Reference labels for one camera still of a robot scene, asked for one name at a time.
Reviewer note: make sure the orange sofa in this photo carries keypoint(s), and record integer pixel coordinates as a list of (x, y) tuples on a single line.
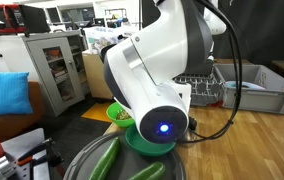
[(12, 126)]

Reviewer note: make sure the pale blue plate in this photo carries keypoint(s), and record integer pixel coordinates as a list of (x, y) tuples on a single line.
[(248, 85)]

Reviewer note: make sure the blue pillow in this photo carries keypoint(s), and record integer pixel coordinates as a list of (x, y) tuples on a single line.
[(5, 96)]

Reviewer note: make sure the grey plastic crate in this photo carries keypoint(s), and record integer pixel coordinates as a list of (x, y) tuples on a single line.
[(255, 100)]

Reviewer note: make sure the red tape strip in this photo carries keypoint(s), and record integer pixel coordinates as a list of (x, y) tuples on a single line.
[(217, 104)]

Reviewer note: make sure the short green cucumber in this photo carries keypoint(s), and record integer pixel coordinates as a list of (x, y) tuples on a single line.
[(150, 171)]

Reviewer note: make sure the black monitor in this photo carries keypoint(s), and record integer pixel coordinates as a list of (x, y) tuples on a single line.
[(33, 18)]

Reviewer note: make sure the bright green plastic bowl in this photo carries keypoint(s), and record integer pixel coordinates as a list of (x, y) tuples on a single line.
[(113, 116)]

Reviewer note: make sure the grey dish rack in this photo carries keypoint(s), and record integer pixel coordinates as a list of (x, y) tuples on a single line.
[(205, 90)]

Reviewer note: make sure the orange floor mat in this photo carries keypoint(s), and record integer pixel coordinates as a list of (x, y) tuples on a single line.
[(97, 113)]

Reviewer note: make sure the white robot arm blue light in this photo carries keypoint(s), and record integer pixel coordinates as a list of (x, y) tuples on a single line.
[(155, 66)]

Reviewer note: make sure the teal green plate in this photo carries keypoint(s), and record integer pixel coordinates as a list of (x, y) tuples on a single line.
[(142, 146)]

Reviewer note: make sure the beige wooden cabinet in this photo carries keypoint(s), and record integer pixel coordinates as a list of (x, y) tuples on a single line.
[(93, 80)]

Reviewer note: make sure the grey glass door cabinet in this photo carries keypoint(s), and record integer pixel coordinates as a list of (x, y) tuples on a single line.
[(35, 45)]

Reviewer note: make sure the dark grey round tray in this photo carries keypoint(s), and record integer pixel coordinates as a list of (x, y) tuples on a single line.
[(128, 163)]

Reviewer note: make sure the translucent plastic storage bin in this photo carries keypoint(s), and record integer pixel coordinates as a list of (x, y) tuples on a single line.
[(95, 38)]

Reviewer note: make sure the long green cucumber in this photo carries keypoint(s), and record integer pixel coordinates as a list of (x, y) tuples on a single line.
[(105, 160)]

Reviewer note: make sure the black clamp tool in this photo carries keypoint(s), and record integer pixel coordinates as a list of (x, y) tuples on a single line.
[(45, 156)]

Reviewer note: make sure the pale green seeds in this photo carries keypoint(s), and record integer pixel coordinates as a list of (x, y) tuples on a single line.
[(122, 115)]

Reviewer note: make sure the grey metal stand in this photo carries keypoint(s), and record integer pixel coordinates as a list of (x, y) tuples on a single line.
[(15, 141)]

